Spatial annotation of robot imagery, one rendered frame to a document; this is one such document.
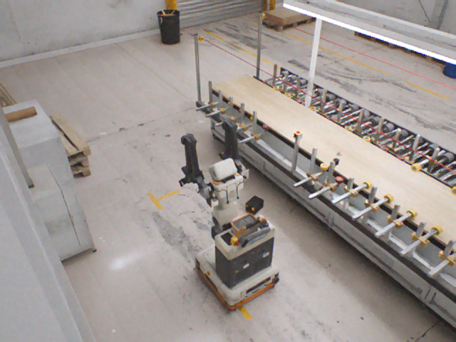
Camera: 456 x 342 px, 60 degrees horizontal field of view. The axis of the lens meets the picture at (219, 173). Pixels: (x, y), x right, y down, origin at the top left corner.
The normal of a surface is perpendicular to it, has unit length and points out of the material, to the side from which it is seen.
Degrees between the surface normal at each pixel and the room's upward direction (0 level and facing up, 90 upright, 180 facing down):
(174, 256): 0
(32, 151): 90
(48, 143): 90
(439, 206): 0
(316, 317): 0
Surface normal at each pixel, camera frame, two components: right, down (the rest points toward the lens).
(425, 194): -0.01, -0.79
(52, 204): 0.55, 0.51
